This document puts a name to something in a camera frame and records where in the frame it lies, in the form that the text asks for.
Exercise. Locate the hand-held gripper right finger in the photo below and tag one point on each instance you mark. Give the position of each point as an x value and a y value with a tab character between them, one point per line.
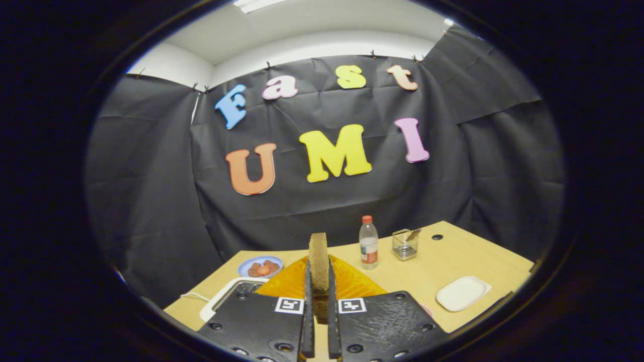
333	327

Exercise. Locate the pile of red food slices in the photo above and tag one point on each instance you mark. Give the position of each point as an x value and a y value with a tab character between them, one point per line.
264	269

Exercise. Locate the brown bread slice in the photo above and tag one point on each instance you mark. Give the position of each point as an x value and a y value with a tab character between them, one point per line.
318	266

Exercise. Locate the white rectangular plate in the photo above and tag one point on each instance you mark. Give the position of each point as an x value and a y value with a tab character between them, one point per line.
463	293

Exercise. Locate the ceiling light panel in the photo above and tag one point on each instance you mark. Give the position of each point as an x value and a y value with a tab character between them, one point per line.
256	4

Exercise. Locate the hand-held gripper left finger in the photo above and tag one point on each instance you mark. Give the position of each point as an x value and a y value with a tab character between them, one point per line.
308	327

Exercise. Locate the blue plate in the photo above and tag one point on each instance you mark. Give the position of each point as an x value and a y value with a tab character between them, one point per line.
242	267

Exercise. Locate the pink round plate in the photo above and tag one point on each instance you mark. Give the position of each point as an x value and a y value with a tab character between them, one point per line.
427	310

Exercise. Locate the white toaster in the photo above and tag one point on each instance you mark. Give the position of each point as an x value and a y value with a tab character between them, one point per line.
224	290

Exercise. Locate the clear water bottle red cap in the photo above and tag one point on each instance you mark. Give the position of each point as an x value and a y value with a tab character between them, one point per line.
369	246

